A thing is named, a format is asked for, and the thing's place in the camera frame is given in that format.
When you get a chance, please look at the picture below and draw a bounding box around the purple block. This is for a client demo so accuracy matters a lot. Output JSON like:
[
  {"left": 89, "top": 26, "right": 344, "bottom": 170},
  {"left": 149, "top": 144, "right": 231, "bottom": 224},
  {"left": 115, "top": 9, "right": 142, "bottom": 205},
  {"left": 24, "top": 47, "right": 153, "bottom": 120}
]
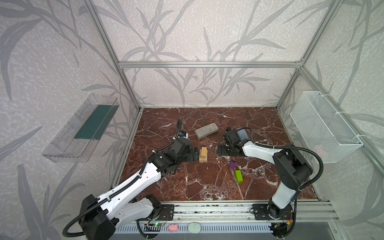
[{"left": 229, "top": 160, "right": 237, "bottom": 170}]

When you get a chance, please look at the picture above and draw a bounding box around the wood block mid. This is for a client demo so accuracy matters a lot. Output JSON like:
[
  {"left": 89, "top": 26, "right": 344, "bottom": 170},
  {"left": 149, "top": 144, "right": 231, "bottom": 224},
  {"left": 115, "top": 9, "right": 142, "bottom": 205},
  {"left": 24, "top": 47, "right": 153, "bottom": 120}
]
[{"left": 200, "top": 147, "right": 208, "bottom": 157}]

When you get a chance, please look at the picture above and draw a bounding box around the green block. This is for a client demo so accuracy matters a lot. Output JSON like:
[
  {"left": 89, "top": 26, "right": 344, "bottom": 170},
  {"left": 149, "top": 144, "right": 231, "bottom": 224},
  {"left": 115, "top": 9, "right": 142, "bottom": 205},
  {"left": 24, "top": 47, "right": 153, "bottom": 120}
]
[{"left": 235, "top": 170, "right": 244, "bottom": 183}]

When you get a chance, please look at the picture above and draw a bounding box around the wood block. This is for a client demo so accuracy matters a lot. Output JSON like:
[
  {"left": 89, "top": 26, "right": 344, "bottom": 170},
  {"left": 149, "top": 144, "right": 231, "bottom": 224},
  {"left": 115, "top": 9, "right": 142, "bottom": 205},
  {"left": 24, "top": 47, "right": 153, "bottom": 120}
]
[{"left": 199, "top": 156, "right": 208, "bottom": 163}]

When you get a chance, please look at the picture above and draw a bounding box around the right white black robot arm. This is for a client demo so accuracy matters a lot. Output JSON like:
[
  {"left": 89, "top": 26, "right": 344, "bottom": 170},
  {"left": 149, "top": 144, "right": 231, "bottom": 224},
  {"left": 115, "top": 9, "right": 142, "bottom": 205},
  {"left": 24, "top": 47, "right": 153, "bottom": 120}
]
[{"left": 218, "top": 127, "right": 324, "bottom": 211}]

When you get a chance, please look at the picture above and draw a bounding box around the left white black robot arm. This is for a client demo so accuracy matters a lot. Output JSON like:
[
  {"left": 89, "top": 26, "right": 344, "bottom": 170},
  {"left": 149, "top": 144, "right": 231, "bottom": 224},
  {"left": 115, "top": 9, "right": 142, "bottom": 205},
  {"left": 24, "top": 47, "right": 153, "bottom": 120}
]
[{"left": 62, "top": 137, "right": 199, "bottom": 240}]

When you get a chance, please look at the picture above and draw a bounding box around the grey stone brick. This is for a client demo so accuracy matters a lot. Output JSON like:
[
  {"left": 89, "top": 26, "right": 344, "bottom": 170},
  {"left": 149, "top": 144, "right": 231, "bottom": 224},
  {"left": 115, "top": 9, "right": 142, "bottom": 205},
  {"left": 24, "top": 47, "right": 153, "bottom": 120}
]
[{"left": 195, "top": 123, "right": 219, "bottom": 139}]

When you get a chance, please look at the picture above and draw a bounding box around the pale green round disc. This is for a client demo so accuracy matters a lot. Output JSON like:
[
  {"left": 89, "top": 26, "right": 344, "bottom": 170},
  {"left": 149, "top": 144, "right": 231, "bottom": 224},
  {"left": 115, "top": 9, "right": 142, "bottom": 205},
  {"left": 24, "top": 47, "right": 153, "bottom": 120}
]
[{"left": 188, "top": 222, "right": 202, "bottom": 234}]

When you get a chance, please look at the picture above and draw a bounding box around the pink object in basket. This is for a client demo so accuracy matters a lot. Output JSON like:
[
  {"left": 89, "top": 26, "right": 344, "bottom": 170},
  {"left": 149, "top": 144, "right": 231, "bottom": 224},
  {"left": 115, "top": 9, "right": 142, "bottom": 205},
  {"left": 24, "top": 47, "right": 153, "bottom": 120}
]
[{"left": 313, "top": 145, "right": 328, "bottom": 159}]

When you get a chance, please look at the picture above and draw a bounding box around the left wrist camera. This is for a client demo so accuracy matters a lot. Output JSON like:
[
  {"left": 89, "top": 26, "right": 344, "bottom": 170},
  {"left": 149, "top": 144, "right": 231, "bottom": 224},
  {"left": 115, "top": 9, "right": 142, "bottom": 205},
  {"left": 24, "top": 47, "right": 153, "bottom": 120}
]
[{"left": 179, "top": 131, "right": 189, "bottom": 139}]

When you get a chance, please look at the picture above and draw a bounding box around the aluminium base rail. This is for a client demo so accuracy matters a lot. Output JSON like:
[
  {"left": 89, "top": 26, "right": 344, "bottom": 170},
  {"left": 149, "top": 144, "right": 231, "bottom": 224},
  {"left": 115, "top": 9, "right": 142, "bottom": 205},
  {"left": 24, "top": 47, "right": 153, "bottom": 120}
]
[{"left": 86, "top": 200, "right": 341, "bottom": 224}]

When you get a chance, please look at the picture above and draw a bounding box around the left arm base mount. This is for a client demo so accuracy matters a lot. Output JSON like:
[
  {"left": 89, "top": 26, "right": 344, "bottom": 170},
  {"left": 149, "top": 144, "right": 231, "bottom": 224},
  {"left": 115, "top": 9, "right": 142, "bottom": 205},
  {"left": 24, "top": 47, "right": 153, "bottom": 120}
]
[{"left": 147, "top": 204, "right": 175, "bottom": 221}]

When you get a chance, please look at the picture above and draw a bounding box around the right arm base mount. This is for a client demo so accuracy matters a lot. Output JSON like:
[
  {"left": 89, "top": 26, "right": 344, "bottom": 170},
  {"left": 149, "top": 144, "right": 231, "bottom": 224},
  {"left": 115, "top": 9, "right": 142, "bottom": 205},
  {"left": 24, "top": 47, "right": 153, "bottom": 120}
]
[{"left": 249, "top": 203, "right": 294, "bottom": 221}]

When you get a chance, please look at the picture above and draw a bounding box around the aluminium frame crossbar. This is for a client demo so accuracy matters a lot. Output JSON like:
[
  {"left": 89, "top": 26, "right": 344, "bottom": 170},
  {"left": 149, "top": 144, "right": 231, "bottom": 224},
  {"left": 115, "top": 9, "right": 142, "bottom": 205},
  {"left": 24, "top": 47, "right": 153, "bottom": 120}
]
[{"left": 118, "top": 61, "right": 302, "bottom": 69}]

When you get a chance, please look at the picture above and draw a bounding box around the white wire mesh basket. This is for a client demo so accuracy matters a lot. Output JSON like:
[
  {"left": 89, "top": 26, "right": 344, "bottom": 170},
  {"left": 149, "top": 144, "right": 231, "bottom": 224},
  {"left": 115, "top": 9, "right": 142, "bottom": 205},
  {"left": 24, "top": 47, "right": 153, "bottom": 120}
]
[{"left": 291, "top": 91, "right": 364, "bottom": 163}]

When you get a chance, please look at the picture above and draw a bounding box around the clear plastic wall bin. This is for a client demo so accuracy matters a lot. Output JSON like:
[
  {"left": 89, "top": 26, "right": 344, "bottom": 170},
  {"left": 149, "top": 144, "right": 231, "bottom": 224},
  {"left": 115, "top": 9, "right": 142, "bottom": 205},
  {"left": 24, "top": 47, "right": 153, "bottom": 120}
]
[{"left": 42, "top": 94, "right": 120, "bottom": 163}]

